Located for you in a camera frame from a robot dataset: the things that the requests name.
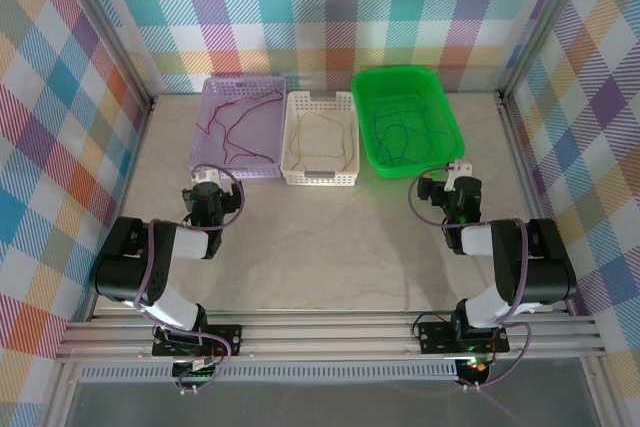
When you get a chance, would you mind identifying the blue cable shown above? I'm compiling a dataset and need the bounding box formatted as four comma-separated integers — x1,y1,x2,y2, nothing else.
377,144,441,169
399,124,450,168
374,121,419,168
373,104,436,168

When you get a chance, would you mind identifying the red cable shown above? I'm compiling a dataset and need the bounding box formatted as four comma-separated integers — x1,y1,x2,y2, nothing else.
195,89,284,137
222,96,277,167

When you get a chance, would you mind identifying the yellow cable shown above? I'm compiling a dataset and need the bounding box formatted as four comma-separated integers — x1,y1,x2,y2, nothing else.
289,113,350,148
343,120,358,172
291,144,350,174

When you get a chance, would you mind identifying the green plastic basket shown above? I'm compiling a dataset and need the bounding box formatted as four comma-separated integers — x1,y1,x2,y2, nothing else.
350,65,466,181

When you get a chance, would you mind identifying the lilac perforated plastic basket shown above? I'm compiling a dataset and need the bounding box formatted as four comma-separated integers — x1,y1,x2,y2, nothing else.
187,75,289,182

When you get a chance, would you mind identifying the white perforated plastic basket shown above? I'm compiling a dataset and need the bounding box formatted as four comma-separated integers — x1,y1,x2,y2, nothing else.
279,89,362,188

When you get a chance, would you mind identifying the green circuit board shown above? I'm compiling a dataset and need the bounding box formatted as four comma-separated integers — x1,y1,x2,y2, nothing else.
172,356,224,383

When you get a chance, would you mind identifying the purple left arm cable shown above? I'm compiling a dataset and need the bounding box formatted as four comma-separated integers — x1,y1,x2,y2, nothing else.
133,163,247,396

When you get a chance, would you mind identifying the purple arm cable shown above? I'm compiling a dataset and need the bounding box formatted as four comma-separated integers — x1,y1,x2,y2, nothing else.
133,163,247,396
407,161,534,391

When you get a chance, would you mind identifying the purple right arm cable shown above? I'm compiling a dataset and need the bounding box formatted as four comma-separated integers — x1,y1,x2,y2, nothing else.
407,161,534,391

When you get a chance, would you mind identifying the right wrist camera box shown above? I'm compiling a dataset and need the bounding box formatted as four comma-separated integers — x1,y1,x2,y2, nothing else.
446,158,475,192

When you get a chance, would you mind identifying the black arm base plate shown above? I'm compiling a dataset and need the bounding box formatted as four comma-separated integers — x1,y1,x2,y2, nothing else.
152,324,245,358
417,319,511,354

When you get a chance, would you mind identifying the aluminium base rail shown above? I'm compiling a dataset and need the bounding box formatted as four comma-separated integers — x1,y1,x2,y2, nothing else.
54,309,606,363

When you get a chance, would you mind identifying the aluminium frame post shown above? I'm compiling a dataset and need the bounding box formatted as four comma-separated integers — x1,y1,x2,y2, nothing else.
497,0,601,101
58,0,161,103

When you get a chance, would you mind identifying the grey slotted cable duct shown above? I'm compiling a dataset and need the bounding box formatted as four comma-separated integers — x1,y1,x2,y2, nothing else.
79,364,459,383

